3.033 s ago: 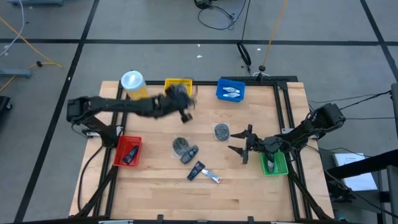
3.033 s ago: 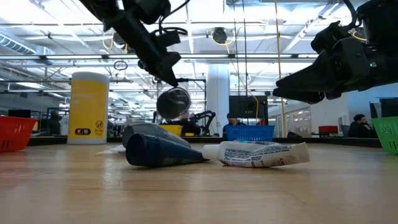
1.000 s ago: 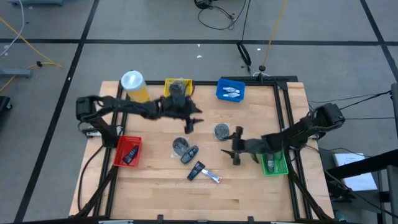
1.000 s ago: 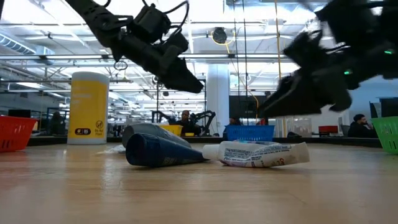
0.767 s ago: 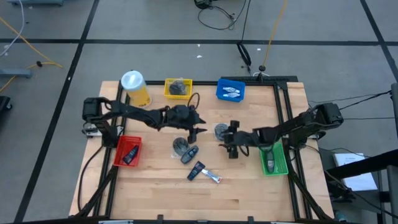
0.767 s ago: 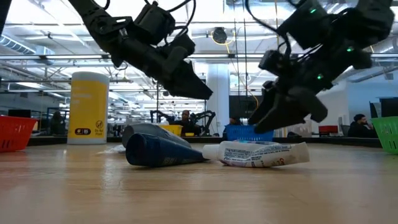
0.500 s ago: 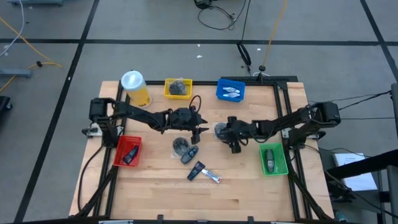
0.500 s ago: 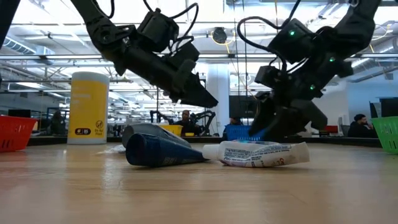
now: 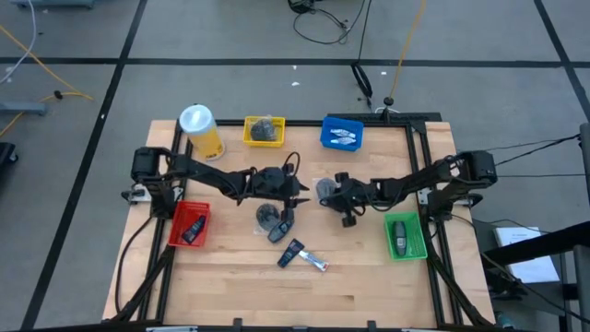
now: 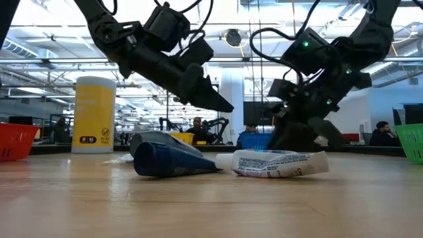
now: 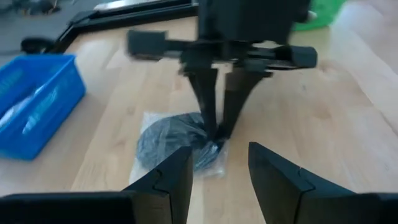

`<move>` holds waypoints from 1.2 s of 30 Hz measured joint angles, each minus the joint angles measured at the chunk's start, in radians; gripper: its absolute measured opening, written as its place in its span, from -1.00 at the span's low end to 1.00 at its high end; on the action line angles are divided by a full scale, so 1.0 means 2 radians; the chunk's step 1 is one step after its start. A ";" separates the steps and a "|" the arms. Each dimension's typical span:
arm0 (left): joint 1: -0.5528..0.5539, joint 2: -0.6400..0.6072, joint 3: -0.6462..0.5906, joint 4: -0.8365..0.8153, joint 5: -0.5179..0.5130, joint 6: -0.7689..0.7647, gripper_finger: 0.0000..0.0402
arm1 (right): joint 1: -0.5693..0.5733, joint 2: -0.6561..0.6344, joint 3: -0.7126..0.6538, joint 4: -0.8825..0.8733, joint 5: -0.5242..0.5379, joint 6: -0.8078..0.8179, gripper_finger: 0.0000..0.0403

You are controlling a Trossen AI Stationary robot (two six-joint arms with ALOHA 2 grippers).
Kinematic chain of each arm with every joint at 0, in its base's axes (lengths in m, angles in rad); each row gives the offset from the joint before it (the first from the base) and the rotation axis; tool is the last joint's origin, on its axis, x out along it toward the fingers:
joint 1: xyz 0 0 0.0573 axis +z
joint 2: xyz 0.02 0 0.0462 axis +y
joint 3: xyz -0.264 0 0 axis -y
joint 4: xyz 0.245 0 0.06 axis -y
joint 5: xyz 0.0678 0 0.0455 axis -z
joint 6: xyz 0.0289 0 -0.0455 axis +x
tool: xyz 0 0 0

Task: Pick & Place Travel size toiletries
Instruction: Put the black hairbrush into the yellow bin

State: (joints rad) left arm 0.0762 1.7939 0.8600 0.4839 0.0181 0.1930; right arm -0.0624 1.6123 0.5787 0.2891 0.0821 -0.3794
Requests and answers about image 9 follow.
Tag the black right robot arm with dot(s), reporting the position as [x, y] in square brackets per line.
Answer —
[415, 180]

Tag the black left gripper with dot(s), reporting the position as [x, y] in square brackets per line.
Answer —
[288, 177]

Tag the black aluminium table frame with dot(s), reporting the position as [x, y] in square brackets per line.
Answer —
[322, 123]

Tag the grey metal post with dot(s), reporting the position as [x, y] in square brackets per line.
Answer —
[585, 161]

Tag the white paper booklet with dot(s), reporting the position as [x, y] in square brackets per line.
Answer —
[521, 240]

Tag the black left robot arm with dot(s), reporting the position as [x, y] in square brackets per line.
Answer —
[207, 173]

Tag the black floor device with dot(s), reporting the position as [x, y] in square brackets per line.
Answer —
[300, 5]

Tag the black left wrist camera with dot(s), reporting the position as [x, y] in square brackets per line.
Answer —
[272, 181]

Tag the green plastic basket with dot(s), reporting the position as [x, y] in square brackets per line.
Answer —
[417, 230]

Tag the grey metal floor base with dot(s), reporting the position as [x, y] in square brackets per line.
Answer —
[23, 109]
[50, 3]

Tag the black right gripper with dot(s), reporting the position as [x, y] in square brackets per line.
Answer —
[348, 198]

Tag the grey toiletry tube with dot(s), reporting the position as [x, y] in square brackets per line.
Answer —
[399, 237]
[279, 232]

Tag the black side table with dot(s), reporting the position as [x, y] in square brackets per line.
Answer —
[553, 235]

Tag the yellow plastic basket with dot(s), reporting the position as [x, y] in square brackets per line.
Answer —
[249, 140]

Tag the white toothpaste tube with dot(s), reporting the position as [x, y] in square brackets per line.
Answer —
[343, 141]
[315, 262]
[343, 133]

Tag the dark blue toiletry tube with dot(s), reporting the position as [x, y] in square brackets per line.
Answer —
[193, 229]
[290, 252]

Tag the yellow canister with white lid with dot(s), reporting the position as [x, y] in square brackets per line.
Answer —
[207, 143]

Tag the black caster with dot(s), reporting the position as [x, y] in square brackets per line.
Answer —
[7, 154]

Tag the red plastic basket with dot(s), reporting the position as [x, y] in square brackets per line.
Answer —
[177, 216]

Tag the blue plastic basket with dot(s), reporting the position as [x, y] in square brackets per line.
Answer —
[328, 138]

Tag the grey loofah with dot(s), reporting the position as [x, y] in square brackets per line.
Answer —
[324, 186]
[267, 216]
[263, 130]

